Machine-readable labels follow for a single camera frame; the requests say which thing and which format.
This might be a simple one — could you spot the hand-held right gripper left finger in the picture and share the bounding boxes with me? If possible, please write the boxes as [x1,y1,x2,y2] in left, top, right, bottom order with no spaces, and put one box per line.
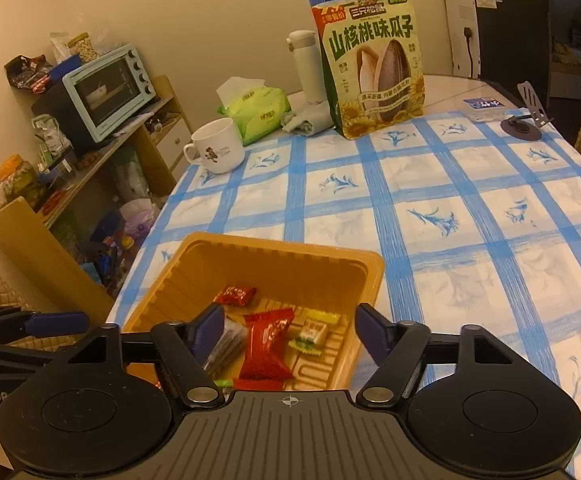
[64,302,227,409]

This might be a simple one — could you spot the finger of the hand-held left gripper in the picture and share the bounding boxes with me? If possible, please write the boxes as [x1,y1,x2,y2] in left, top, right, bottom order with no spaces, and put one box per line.
[0,308,90,344]
[0,342,74,366]

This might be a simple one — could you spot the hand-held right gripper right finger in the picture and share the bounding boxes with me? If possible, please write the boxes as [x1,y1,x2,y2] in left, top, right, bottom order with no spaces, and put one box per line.
[355,302,511,409]

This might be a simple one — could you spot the grey snack packet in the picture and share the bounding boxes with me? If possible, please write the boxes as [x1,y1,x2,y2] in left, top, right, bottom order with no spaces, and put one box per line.
[203,317,248,378]

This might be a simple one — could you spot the small red brown candy packet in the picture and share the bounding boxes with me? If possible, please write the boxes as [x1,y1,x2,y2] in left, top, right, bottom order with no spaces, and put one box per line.
[214,285,257,307]

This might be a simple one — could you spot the large red snack packet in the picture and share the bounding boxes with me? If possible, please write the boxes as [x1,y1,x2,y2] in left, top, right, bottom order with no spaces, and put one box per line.
[233,308,296,391]

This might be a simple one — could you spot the yellow green candy packet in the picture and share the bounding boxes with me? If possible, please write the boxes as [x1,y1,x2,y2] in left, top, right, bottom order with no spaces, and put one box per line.
[289,321,329,358]

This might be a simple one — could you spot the yellow plastic tray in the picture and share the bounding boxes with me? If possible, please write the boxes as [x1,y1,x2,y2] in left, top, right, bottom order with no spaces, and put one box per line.
[120,231,386,393]

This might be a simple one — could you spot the blue checked tablecloth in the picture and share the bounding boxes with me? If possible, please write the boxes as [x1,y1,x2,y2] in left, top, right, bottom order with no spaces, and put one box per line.
[105,110,581,480]

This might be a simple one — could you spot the wooden shelf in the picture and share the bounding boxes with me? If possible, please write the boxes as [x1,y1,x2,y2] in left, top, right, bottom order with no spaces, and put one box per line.
[0,75,194,321]

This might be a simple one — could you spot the pale purple plastic bag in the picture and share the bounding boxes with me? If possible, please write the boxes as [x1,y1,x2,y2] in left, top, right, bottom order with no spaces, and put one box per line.
[119,198,155,241]

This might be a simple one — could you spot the jar with orange lid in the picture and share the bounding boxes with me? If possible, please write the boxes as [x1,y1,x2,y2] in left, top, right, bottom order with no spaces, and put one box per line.
[0,155,46,208]

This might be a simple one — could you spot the white mug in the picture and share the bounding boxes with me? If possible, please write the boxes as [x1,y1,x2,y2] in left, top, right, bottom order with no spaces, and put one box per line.
[183,117,246,175]

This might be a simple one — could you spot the green white bag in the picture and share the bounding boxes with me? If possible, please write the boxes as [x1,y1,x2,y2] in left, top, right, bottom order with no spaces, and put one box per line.
[31,114,74,161]

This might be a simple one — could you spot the black microwave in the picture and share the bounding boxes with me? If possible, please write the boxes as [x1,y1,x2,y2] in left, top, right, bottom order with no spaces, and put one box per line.
[31,80,96,153]

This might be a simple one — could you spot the grey cloth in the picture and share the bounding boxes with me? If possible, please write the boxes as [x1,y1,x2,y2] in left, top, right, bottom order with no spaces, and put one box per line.
[280,102,335,137]

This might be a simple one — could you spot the green tissue pack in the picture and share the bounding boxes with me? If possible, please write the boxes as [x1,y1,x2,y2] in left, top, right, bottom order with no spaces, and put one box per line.
[215,76,293,147]

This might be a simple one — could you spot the light blue toaster oven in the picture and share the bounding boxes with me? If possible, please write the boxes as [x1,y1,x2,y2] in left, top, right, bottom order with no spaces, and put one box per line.
[62,44,156,143]

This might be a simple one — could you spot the small blue white box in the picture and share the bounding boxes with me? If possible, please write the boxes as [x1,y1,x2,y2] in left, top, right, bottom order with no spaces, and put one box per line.
[462,96,506,123]

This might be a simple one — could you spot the dark snack bag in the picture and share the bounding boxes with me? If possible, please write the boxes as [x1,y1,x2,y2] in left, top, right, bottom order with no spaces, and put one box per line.
[4,55,54,95]

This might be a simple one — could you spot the large green sunflower seed bag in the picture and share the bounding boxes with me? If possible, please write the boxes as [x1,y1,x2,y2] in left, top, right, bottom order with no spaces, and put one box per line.
[311,0,425,141]

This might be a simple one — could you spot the white thermos bottle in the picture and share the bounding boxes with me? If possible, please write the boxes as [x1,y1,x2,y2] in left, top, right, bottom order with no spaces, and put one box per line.
[286,30,329,106]

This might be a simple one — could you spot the clear bag of nuts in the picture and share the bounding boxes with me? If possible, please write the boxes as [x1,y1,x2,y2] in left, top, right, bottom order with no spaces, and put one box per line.
[68,34,102,63]

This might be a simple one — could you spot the grey phone stand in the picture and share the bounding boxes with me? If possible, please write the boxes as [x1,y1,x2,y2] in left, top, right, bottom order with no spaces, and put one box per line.
[501,81,554,140]

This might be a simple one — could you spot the black refrigerator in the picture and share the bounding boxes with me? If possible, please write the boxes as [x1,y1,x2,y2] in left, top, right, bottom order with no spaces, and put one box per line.
[441,0,551,111]

